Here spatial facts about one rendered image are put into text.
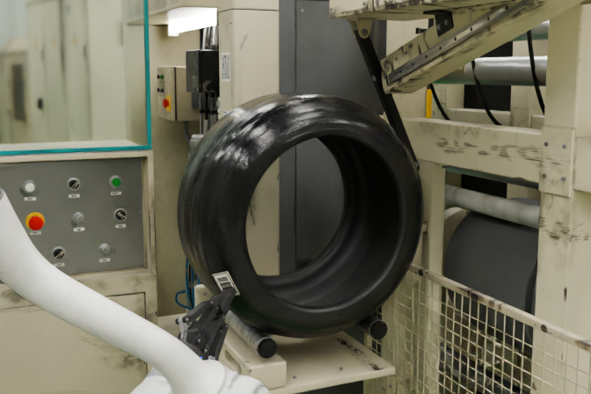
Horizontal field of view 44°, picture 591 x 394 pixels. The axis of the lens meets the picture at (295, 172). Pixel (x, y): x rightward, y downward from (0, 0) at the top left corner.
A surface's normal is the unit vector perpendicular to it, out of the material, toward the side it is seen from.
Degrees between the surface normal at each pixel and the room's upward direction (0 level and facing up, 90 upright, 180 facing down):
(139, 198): 90
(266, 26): 90
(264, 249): 90
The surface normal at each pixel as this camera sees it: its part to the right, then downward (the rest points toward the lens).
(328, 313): 0.40, 0.31
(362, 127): 0.46, -0.05
